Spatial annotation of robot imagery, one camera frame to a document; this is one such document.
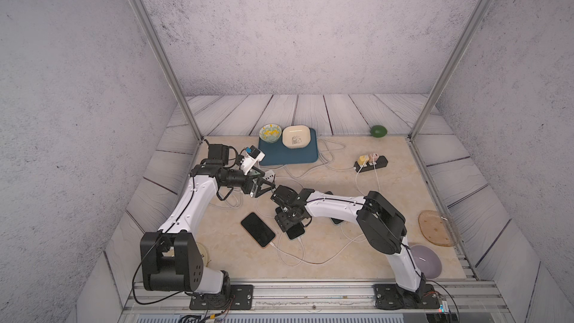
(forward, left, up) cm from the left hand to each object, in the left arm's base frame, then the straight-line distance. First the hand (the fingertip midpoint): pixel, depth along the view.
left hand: (268, 179), depth 79 cm
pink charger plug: (+21, -46, -14) cm, 53 cm away
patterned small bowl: (+41, +3, -16) cm, 44 cm away
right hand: (-6, -6, -20) cm, 22 cm away
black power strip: (+22, -51, -18) cm, 58 cm away
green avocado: (+41, -54, -16) cm, 70 cm away
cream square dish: (+38, -11, -17) cm, 43 cm away
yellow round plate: (-18, +25, -20) cm, 37 cm away
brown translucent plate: (-10, -66, -21) cm, 70 cm away
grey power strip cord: (+24, -23, -20) cm, 38 cm away
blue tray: (+30, -1, -21) cm, 37 cm away
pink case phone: (-10, +4, -21) cm, 23 cm away
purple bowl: (-23, -54, -19) cm, 62 cm away
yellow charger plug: (+20, -40, -15) cm, 47 cm away
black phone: (-12, -9, -17) cm, 23 cm away
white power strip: (+14, +2, -17) cm, 23 cm away
